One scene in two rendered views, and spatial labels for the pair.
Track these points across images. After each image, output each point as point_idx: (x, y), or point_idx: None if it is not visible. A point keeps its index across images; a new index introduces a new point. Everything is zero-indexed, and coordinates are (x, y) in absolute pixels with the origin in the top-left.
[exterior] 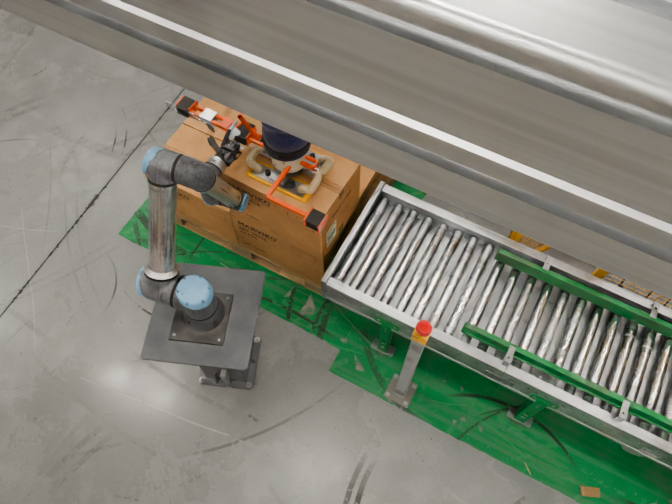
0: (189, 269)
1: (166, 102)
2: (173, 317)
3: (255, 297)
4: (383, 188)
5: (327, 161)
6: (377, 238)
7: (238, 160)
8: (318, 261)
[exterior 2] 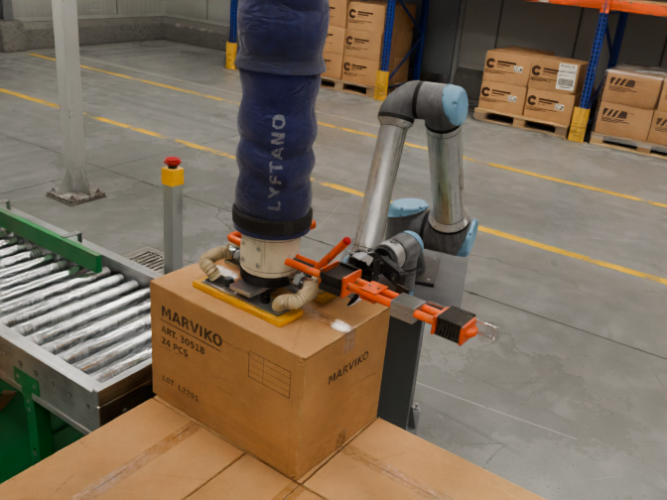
0: (426, 300)
1: (496, 326)
2: (438, 272)
3: None
4: None
5: (209, 254)
6: (147, 352)
7: (354, 310)
8: None
